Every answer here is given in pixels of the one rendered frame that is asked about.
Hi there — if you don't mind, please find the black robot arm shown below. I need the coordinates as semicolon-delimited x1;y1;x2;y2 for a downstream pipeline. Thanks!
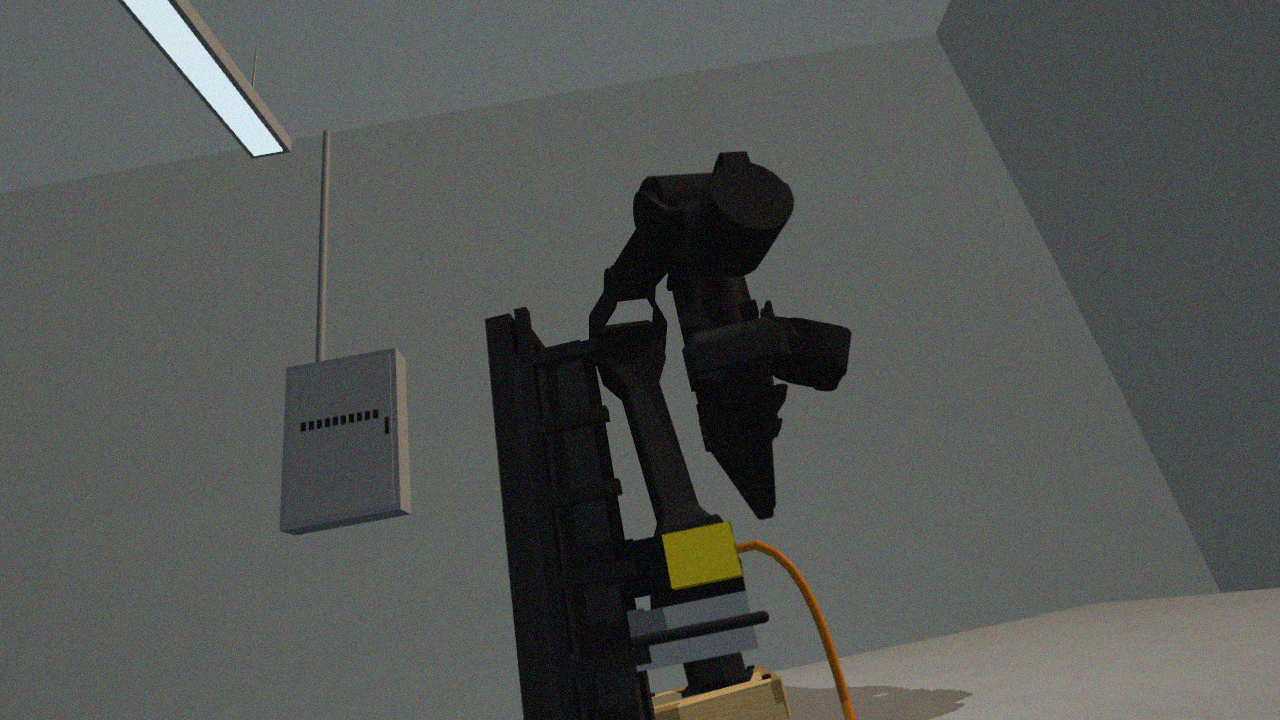
589;151;851;698

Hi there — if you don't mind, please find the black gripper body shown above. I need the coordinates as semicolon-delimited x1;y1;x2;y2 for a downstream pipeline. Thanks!
678;291;791;404

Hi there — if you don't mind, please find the orange cord with yellow and black plug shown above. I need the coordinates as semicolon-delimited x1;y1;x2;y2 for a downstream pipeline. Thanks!
616;521;856;720

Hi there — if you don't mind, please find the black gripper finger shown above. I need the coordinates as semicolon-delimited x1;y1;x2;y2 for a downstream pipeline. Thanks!
703;418;783;519
696;384;788;512

